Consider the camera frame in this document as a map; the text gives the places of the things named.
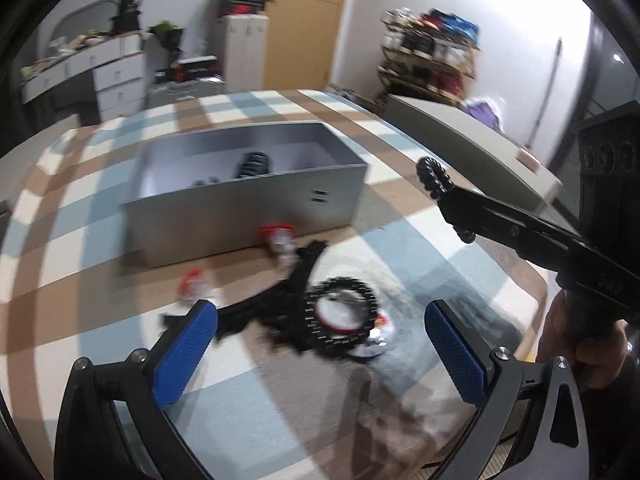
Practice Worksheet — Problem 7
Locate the wooden shoe rack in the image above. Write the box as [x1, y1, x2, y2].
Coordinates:
[377, 7, 482, 107]

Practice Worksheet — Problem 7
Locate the group of sneakers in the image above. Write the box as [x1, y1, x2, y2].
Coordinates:
[384, 7, 481, 99]

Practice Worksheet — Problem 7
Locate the wooden door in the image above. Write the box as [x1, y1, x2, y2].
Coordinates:
[260, 0, 354, 92]

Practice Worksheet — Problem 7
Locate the small black beaded bracelet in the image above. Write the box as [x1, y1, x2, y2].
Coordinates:
[416, 156, 454, 202]

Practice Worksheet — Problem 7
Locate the large black hair claw clip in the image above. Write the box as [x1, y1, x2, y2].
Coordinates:
[159, 240, 328, 358]

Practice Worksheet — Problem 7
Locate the person's right hand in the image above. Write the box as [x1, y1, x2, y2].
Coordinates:
[537, 290, 633, 392]

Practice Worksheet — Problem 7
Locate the grey long pole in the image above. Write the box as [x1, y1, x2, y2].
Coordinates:
[529, 37, 564, 147]

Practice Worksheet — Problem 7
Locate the white upright suitcase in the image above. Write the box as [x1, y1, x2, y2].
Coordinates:
[220, 14, 271, 94]

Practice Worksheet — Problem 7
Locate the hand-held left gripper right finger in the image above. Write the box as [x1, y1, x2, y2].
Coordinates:
[424, 300, 588, 480]

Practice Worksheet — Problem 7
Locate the arched mirror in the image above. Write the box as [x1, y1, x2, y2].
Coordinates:
[47, 0, 121, 52]

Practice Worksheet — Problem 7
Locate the small black hair claw clip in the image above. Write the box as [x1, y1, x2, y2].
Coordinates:
[232, 150, 274, 180]

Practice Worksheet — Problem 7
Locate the black and red box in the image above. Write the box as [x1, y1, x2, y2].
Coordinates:
[175, 56, 221, 84]

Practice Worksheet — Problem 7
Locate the red and white ornament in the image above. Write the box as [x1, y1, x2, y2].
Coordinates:
[177, 267, 207, 304]
[259, 222, 297, 266]
[350, 310, 399, 362]

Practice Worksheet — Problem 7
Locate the black paper bag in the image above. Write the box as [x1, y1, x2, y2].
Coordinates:
[111, 0, 146, 36]

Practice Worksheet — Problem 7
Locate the white dresser with drawers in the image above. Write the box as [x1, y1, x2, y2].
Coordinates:
[20, 32, 149, 122]

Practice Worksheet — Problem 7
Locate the dark wrapped flower bouquet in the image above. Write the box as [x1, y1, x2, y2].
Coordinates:
[149, 20, 185, 62]

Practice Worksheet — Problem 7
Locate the grey rectangular storage box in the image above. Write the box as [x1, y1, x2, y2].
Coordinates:
[121, 121, 369, 268]

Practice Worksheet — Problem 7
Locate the purple bag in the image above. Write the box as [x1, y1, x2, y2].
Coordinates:
[462, 97, 504, 134]

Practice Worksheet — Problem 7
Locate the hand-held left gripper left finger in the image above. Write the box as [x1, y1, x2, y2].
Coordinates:
[52, 299, 221, 480]

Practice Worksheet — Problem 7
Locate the large black beaded bracelet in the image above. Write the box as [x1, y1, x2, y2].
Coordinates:
[300, 276, 382, 359]

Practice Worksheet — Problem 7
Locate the silver flat suitcase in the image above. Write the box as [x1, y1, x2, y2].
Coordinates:
[147, 80, 226, 109]

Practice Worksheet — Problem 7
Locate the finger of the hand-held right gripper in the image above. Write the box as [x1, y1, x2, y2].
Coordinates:
[437, 180, 583, 272]

